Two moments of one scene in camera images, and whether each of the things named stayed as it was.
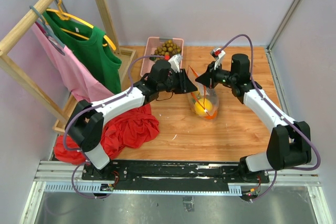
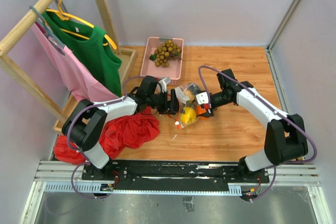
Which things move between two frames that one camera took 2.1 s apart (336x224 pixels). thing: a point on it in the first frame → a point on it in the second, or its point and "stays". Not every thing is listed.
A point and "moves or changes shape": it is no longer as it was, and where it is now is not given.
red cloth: x=130 y=129 stays
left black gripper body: x=178 y=82 → x=164 y=106
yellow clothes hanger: x=66 y=16 stays
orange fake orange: x=212 y=117 moves or changes shape
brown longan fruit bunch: x=167 y=48 stays
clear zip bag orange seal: x=203 y=103 moves or changes shape
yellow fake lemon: x=202 y=106 moves or changes shape
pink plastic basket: x=151 y=44 stays
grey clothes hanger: x=55 y=41 stays
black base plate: x=171 y=176 stays
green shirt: x=89 y=44 stays
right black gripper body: x=219 y=76 → x=209 y=111
